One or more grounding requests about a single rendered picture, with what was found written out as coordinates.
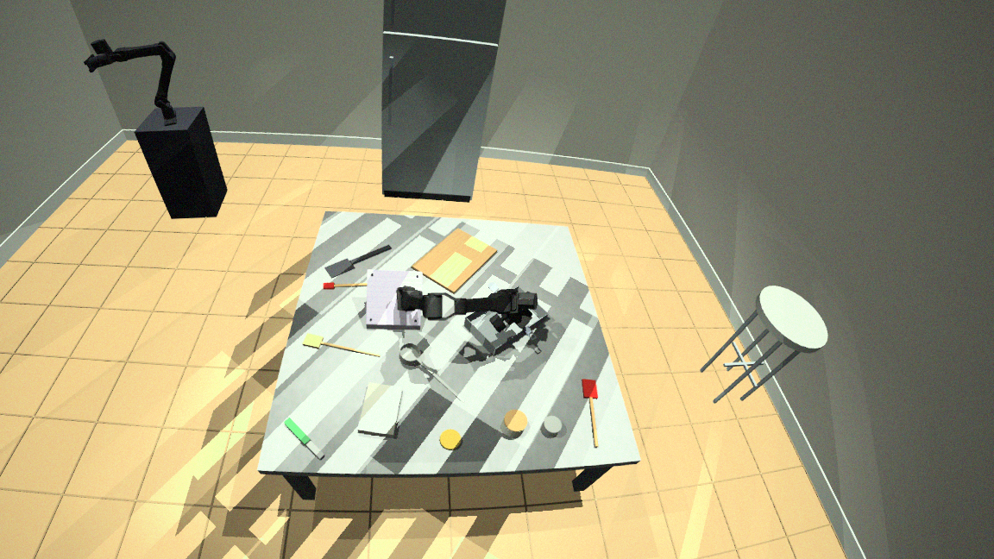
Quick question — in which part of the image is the red spatula with wooden handle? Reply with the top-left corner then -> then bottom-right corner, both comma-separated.
582,379 -> 599,448

